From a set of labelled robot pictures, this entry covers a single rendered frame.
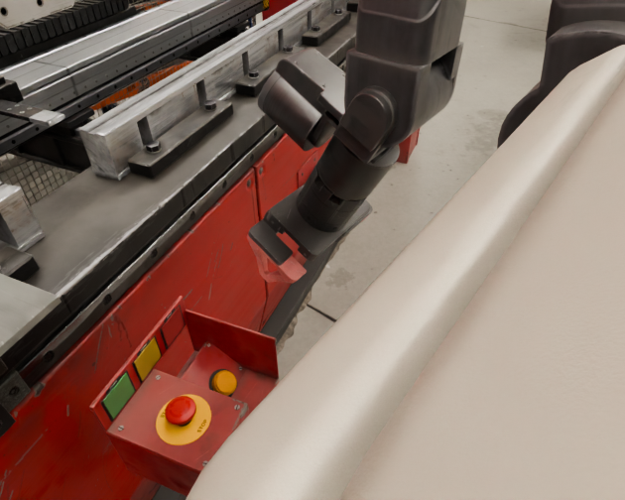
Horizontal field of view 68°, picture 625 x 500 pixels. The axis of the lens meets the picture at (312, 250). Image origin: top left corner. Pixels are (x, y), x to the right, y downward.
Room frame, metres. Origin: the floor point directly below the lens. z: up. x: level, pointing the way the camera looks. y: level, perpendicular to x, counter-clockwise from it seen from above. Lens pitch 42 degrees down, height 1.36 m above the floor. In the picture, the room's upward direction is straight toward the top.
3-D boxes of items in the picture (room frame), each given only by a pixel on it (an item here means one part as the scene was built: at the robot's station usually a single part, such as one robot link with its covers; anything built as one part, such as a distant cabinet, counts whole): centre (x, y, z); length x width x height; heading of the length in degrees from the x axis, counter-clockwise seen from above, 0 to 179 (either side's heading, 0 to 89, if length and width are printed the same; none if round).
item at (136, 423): (0.36, 0.16, 0.75); 0.20 x 0.16 x 0.18; 159
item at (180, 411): (0.31, 0.17, 0.79); 0.04 x 0.04 x 0.04
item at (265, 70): (1.26, 0.11, 0.89); 0.30 x 0.05 x 0.03; 157
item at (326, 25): (1.63, -0.05, 0.89); 0.30 x 0.05 x 0.03; 157
